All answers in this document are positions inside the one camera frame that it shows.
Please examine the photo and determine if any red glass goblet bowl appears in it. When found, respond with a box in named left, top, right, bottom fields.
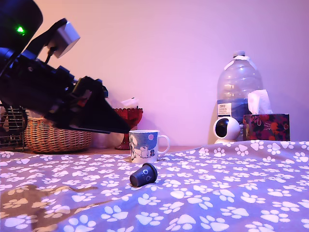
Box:
left=113, top=108, right=144, bottom=150

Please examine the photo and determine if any small white round camera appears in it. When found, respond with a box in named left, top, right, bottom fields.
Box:
left=212, top=117, right=244, bottom=145

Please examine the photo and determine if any large clear water bottle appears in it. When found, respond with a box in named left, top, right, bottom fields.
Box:
left=216, top=50, right=264, bottom=141

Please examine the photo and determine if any white mug with cartoon print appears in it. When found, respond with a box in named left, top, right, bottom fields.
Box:
left=128, top=130, right=170, bottom=164

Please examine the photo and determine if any dark grey coffee capsule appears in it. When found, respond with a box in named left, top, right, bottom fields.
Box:
left=129, top=162, right=158, bottom=188

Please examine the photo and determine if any paw print blanket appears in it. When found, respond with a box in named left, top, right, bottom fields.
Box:
left=0, top=139, right=309, bottom=232

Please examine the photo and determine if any floral tissue box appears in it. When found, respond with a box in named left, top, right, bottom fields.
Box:
left=242, top=113, right=290, bottom=142

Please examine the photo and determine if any long black cable loop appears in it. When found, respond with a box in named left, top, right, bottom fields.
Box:
left=0, top=102, right=29, bottom=133

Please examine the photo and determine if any white tissue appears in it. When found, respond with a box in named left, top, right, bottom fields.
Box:
left=247, top=89, right=274, bottom=116

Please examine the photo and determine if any wire utensil rack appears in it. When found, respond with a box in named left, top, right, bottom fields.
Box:
left=0, top=103, right=29, bottom=152

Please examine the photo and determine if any wicker basket with handle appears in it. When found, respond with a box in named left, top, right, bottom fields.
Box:
left=24, top=117, right=92, bottom=153

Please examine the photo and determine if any white packet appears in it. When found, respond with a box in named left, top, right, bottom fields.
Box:
left=120, top=97, right=140, bottom=109

